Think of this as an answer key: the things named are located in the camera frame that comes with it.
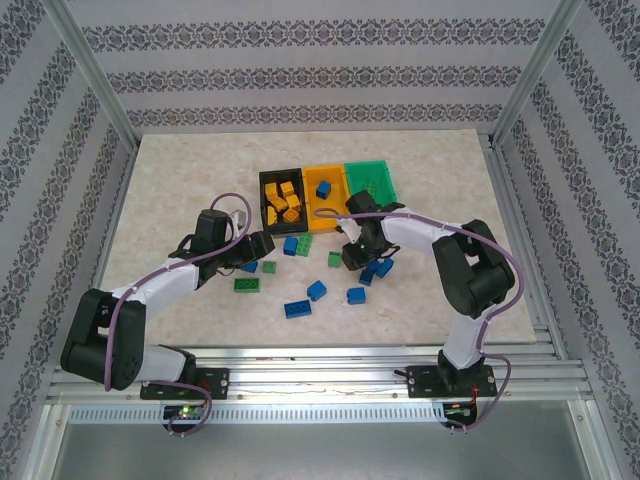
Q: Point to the long green lego brick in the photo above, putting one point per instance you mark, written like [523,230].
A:
[372,185]
[247,285]

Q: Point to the aluminium frame post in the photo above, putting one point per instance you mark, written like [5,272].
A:
[89,70]
[535,70]

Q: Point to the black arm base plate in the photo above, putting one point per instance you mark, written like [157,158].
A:
[420,382]
[220,382]

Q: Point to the small controller board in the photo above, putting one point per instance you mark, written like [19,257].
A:
[185,412]
[457,411]

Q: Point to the long blue lego brick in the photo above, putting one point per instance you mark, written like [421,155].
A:
[297,309]

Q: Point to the aluminium mounting rail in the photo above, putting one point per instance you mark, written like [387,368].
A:
[320,375]

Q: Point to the black clamp lever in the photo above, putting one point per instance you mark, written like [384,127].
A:
[401,371]

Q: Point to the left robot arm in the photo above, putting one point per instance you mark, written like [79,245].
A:
[102,345]

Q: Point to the green plastic bin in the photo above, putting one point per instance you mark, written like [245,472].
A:
[362,175]

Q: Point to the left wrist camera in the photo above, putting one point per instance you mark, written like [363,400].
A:
[239,219]

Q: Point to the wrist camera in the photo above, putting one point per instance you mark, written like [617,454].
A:
[239,219]
[348,229]

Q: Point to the aluminium side rail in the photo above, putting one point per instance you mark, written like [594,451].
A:
[509,200]
[116,200]

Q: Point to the yellow plastic bin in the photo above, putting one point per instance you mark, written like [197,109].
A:
[332,197]

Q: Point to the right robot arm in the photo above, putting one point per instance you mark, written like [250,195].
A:
[475,275]

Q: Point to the yellow lego brick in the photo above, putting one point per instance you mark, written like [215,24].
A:
[287,189]
[271,217]
[291,215]
[276,203]
[293,202]
[271,191]

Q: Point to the black plastic bin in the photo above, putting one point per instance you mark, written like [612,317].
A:
[287,229]

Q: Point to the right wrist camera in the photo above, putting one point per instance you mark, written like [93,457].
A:
[348,229]

